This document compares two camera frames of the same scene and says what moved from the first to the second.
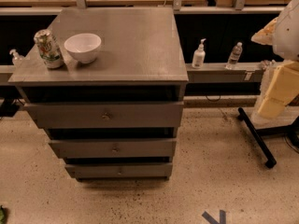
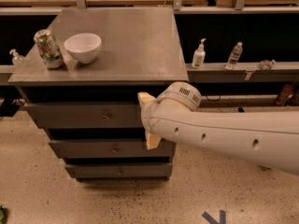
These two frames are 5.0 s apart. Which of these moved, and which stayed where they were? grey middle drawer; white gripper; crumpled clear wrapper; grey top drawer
Moved: white gripper
Stayed: grey top drawer; grey middle drawer; crumpled clear wrapper
